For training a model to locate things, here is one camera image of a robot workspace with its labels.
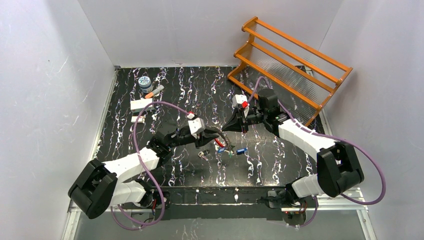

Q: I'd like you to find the key with black head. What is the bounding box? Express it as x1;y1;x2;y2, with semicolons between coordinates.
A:
198;149;210;161

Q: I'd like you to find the keyring with coloured key tags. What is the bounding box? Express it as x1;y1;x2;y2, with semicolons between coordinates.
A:
213;128;236;157

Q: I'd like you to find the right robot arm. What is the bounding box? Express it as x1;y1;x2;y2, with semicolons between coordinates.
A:
222;88;365;203

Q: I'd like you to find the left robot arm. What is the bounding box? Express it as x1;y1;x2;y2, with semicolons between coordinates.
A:
68;121;221;219

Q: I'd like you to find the small white flat box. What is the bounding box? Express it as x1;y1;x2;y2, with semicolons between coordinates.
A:
131;115;146;124

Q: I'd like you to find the white medicine box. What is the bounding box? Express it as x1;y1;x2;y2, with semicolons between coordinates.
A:
130;98;153;113

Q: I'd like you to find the orange and white tube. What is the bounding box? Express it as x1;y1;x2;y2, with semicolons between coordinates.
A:
144;85;165;99

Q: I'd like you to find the key with blue tag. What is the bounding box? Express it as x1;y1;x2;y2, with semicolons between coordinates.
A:
235;148;248;156

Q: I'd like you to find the orange wooden shelf rack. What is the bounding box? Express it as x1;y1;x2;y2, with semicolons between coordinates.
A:
227;16;353;126

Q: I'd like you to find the round blue-white jar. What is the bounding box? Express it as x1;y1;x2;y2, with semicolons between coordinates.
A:
137;75;153;94

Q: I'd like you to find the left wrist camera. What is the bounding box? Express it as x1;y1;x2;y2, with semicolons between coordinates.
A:
186;111;206;138

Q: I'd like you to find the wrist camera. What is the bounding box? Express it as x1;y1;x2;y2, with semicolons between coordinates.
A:
186;111;206;138
232;94;249;110

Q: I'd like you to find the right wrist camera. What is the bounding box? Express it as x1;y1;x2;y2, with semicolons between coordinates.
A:
232;94;249;110

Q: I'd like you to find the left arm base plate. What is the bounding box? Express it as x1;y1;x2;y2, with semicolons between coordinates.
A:
122;190;171;210

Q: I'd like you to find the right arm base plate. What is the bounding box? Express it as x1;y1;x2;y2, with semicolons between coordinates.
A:
258;189;319;211

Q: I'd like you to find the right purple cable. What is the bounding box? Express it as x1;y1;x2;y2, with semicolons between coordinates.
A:
247;76;387;230

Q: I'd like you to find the aluminium rail frame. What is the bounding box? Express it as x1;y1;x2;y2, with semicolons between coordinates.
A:
62;187;376;240

